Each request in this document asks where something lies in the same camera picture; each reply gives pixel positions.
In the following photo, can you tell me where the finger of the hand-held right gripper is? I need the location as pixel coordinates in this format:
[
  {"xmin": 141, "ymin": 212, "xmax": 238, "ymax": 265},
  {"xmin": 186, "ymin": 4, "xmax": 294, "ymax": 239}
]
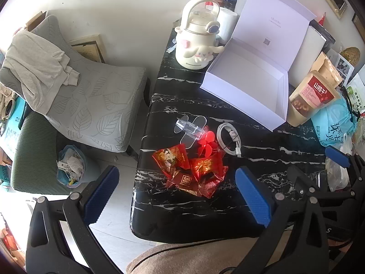
[
  {"xmin": 325, "ymin": 146, "xmax": 365, "ymax": 190},
  {"xmin": 287, "ymin": 166, "xmax": 354, "ymax": 204}
]

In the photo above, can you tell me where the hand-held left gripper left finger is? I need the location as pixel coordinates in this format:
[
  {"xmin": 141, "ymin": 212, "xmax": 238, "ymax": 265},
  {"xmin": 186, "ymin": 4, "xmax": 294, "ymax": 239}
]
[{"xmin": 26, "ymin": 165, "xmax": 123, "ymax": 274}]

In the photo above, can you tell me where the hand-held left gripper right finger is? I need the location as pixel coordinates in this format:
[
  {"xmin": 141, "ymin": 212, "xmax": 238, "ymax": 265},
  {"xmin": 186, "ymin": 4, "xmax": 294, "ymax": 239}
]
[{"xmin": 235, "ymin": 166, "xmax": 330, "ymax": 274}]

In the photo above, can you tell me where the red gold-print candy packet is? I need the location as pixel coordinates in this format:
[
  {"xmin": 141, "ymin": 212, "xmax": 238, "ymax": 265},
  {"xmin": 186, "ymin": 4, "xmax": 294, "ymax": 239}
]
[
  {"xmin": 152, "ymin": 145, "xmax": 190, "ymax": 179},
  {"xmin": 189, "ymin": 153, "xmax": 229, "ymax": 183}
]

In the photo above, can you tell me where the white charging cable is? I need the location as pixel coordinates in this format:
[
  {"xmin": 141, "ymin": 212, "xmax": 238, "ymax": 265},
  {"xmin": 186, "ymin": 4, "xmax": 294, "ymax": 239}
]
[{"xmin": 217, "ymin": 123, "xmax": 243, "ymax": 158}]

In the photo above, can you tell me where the dark chocolate candy packet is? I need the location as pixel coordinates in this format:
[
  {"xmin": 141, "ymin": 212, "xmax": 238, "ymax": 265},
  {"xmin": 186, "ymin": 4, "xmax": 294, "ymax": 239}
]
[{"xmin": 167, "ymin": 170, "xmax": 200, "ymax": 192}]

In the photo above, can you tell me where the red plastic propeller fan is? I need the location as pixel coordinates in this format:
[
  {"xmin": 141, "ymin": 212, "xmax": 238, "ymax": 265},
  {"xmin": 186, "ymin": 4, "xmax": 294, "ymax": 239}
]
[{"xmin": 197, "ymin": 131, "xmax": 220, "ymax": 159}]

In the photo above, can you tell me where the clear acrylic stand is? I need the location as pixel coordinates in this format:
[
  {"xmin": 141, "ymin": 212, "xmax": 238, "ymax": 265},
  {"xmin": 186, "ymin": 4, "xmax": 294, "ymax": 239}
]
[{"xmin": 172, "ymin": 115, "xmax": 207, "ymax": 151}]

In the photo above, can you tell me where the white gift box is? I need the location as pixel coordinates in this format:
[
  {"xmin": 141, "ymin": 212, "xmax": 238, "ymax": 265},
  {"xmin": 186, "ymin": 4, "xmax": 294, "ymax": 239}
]
[{"xmin": 200, "ymin": 0, "xmax": 317, "ymax": 132}]

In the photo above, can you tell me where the clear plastic bag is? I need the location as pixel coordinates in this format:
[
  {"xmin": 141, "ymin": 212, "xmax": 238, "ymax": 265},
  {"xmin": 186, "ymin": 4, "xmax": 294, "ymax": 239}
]
[{"xmin": 325, "ymin": 141, "xmax": 354, "ymax": 192}]

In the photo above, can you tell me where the blue plastic bag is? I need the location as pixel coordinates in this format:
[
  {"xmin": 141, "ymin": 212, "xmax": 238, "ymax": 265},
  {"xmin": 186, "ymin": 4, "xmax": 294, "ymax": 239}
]
[{"xmin": 311, "ymin": 91, "xmax": 358, "ymax": 147}]

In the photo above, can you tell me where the trash bin with blue bag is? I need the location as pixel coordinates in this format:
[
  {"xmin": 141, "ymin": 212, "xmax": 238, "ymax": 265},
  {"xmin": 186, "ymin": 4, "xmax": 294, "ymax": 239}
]
[{"xmin": 56, "ymin": 145, "xmax": 100, "ymax": 188}]

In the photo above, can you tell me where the green white packet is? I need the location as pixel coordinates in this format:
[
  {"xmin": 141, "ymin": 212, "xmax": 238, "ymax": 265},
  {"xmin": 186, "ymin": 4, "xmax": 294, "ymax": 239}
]
[{"xmin": 346, "ymin": 73, "xmax": 365, "ymax": 112}]

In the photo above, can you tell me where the red label snack pouch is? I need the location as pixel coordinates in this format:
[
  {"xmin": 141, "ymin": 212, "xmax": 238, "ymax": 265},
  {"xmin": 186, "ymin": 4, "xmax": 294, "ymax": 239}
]
[{"xmin": 287, "ymin": 70, "xmax": 341, "ymax": 126}]

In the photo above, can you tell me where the green fabric chair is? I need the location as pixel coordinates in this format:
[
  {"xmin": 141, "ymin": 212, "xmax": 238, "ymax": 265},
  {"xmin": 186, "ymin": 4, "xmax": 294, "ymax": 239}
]
[{"xmin": 11, "ymin": 110, "xmax": 72, "ymax": 195}]

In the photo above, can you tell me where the person's beige clothed leg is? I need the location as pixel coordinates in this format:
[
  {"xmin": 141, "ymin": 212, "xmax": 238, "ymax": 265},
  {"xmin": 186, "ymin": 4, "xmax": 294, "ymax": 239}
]
[{"xmin": 127, "ymin": 235, "xmax": 266, "ymax": 274}]

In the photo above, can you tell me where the kraft paper bag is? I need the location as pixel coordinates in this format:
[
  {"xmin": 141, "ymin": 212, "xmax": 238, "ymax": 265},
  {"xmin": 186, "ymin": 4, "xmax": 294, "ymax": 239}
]
[{"xmin": 315, "ymin": 52, "xmax": 344, "ymax": 86}]

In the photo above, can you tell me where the printed paper leaflet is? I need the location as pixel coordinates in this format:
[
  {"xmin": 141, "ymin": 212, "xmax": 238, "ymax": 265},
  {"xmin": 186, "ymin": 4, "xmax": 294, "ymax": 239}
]
[{"xmin": 328, "ymin": 47, "xmax": 355, "ymax": 77}]

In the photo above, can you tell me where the grey leaf-pattern chair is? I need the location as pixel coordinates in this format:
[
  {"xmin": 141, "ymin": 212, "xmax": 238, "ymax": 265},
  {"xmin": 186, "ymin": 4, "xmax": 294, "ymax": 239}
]
[{"xmin": 29, "ymin": 15, "xmax": 149, "ymax": 152}]

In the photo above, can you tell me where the white foam sheet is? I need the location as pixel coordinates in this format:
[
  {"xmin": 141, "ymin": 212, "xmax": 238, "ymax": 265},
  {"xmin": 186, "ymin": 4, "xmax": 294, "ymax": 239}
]
[{"xmin": 298, "ymin": 24, "xmax": 327, "ymax": 86}]

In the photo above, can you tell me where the teal cardboard box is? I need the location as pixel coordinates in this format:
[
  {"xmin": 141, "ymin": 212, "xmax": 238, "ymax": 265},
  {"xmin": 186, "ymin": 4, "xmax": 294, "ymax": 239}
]
[{"xmin": 0, "ymin": 95, "xmax": 27, "ymax": 166}]

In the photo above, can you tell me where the black box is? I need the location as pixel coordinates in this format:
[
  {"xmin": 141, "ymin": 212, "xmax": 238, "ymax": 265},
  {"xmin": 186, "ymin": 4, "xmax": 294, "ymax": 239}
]
[{"xmin": 309, "ymin": 19, "xmax": 336, "ymax": 53}]

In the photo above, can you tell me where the wooden framed board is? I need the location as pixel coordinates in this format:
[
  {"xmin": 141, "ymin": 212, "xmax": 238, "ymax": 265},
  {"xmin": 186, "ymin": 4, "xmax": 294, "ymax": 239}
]
[{"xmin": 69, "ymin": 34, "xmax": 105, "ymax": 63}]

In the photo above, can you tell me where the beige garment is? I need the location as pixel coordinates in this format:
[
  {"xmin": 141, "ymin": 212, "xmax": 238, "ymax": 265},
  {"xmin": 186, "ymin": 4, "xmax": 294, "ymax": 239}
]
[{"xmin": 1, "ymin": 30, "xmax": 81, "ymax": 112}]

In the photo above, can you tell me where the white cartoon dog kettle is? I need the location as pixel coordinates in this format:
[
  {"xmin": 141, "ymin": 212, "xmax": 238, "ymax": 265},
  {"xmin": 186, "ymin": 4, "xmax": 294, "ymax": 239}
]
[{"xmin": 173, "ymin": 0, "xmax": 226, "ymax": 69}]

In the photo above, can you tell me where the white paper roll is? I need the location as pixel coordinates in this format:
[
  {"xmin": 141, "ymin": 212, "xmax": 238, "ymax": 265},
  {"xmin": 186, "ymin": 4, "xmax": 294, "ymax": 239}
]
[{"xmin": 218, "ymin": 8, "xmax": 238, "ymax": 42}]

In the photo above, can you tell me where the brown cardboard piece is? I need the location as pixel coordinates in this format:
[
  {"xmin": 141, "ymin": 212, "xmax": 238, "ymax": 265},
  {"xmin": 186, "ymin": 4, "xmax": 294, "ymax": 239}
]
[{"xmin": 26, "ymin": 11, "xmax": 47, "ymax": 32}]

